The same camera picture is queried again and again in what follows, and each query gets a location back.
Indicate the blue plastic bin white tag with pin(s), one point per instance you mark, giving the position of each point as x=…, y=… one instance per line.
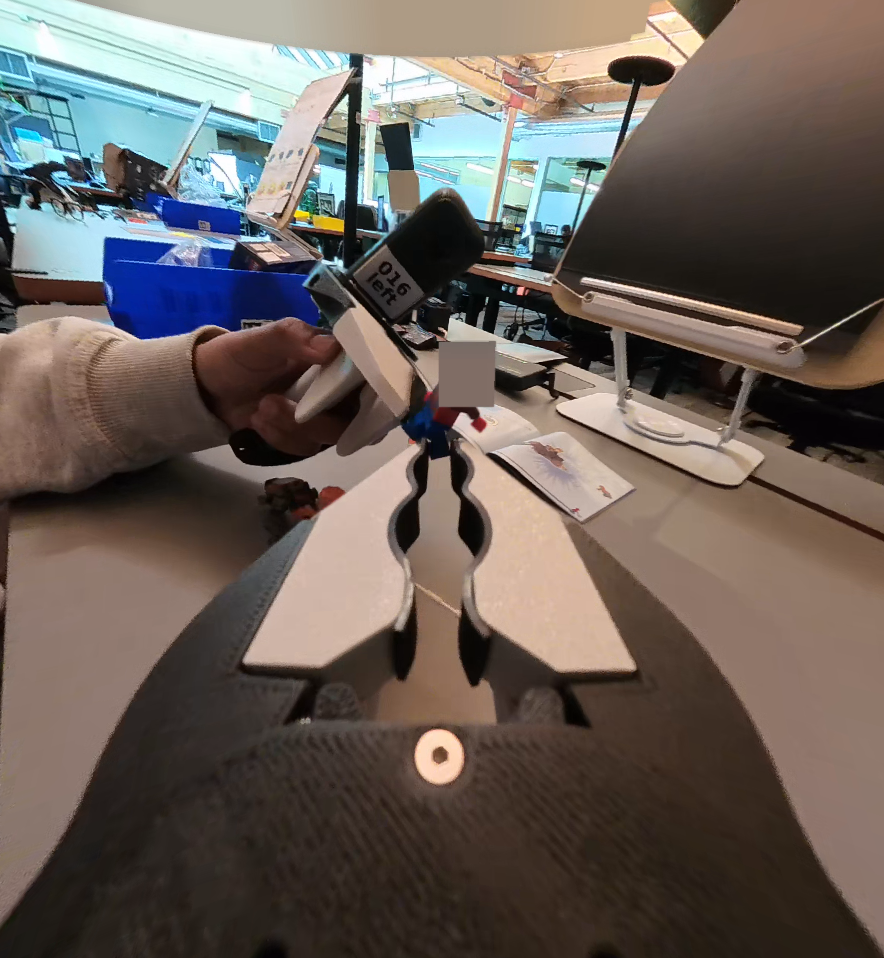
x=187, y=299
x=202, y=217

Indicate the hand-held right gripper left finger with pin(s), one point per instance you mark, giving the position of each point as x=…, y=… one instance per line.
x=329, y=599

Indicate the blue red lego minifigure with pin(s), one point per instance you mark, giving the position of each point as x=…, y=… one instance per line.
x=434, y=438

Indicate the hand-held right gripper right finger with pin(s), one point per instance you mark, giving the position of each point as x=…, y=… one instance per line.
x=546, y=599

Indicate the dark cardboard box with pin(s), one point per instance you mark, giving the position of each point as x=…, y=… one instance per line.
x=269, y=254

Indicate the lego instruction booklet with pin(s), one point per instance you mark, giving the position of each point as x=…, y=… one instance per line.
x=561, y=468

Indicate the black charger box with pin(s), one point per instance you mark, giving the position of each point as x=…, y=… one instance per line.
x=524, y=374

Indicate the person's left hand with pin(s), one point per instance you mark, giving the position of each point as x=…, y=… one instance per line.
x=254, y=374

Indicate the lego motorcycle model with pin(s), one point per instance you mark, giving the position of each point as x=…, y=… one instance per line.
x=292, y=498

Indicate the long black pole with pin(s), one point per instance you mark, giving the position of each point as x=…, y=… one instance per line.
x=353, y=165

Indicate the person's left forearm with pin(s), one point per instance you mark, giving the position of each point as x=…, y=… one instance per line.
x=75, y=404

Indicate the wooden desk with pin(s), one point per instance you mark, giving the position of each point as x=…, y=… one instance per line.
x=516, y=278

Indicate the black pole round base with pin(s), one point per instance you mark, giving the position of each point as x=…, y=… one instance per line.
x=633, y=97
x=585, y=187

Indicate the white metal stand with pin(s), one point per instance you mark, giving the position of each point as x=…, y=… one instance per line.
x=674, y=441

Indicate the small black battery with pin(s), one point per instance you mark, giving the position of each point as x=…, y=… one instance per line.
x=421, y=337

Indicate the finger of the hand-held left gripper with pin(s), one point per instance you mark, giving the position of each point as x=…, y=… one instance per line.
x=382, y=367
x=367, y=430

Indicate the clear plastic bag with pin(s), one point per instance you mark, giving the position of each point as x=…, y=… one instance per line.
x=187, y=254

